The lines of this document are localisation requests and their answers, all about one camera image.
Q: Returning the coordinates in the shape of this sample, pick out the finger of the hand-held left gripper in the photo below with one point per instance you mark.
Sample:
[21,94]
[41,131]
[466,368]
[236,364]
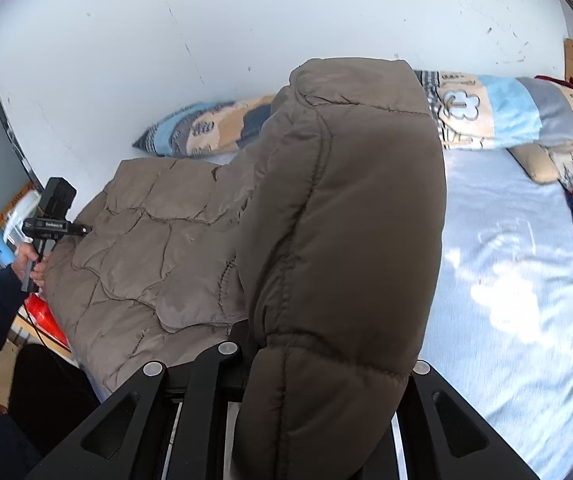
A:
[79,230]

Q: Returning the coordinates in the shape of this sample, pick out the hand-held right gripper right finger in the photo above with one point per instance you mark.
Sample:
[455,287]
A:
[446,435]

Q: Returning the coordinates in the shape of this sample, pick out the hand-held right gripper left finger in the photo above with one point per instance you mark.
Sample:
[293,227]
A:
[206,385]

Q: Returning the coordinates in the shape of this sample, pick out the brown quilted blanket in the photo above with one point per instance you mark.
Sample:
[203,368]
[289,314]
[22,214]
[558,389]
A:
[341,210]

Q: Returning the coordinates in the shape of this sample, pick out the person's left hand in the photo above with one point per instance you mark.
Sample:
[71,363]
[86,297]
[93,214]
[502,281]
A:
[22,260]

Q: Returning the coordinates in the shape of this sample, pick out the red plastic stool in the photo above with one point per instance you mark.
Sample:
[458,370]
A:
[46,320]

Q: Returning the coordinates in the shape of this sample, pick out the person's leg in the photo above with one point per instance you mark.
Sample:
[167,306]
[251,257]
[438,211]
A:
[41,400]

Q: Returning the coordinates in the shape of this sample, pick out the beige pillow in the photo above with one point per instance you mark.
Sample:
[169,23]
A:
[536,162]

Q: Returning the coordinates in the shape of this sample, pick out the patchwork cartoon long pillow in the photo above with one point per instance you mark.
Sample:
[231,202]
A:
[506,105]

